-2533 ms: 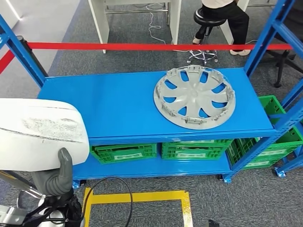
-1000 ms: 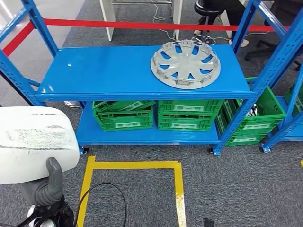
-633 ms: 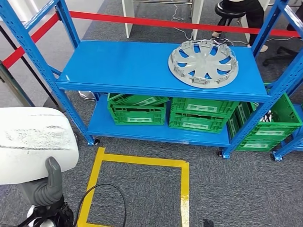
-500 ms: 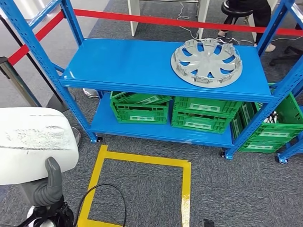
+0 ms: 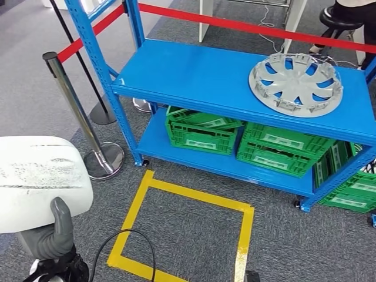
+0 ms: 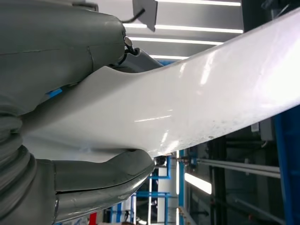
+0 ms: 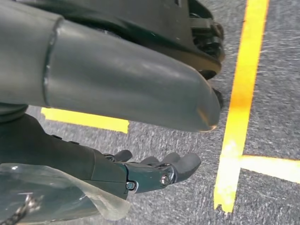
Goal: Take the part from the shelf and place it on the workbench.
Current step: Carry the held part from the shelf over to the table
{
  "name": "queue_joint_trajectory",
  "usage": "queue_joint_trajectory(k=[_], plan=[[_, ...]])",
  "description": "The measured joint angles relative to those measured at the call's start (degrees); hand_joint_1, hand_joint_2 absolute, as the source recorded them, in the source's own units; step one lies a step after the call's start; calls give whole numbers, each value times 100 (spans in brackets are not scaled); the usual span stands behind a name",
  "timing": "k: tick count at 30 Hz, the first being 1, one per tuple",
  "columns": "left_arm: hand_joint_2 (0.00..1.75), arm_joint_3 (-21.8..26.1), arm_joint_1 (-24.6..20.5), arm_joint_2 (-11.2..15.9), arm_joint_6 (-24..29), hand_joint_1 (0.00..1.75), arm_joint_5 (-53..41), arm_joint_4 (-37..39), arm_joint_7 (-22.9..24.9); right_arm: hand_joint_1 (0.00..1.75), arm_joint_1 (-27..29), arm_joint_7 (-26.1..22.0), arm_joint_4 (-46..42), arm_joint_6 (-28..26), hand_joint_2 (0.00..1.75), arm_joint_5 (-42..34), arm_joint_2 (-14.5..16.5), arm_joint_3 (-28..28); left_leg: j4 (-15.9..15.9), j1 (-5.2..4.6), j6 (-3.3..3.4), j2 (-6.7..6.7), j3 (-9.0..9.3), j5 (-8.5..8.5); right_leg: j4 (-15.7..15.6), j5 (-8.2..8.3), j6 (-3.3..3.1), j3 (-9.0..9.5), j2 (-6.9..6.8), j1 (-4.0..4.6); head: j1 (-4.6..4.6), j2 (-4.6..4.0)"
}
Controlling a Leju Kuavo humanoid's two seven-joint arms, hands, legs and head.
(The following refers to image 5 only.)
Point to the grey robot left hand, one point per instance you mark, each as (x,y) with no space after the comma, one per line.
(63,218)

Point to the white curved car part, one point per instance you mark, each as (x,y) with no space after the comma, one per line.
(38,175)

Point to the blue metal shelf rack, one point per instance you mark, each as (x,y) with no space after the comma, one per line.
(191,74)

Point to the robot left arm ribbed sleeve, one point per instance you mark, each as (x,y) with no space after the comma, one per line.
(64,268)

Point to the yellow floor tape square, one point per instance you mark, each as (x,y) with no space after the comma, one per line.
(132,210)

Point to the red barrier belt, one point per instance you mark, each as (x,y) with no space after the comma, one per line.
(87,33)
(249,28)

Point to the green folded plastic crate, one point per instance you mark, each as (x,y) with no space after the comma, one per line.
(346,201)
(199,140)
(282,140)
(270,161)
(205,118)
(323,171)
(361,186)

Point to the white display plinth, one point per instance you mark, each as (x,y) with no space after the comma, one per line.
(54,4)

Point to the silver wheel hubcap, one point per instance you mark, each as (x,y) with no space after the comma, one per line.
(295,83)

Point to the black round stool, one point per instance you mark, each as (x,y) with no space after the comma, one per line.
(334,19)

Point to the person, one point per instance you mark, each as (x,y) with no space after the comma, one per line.
(358,11)

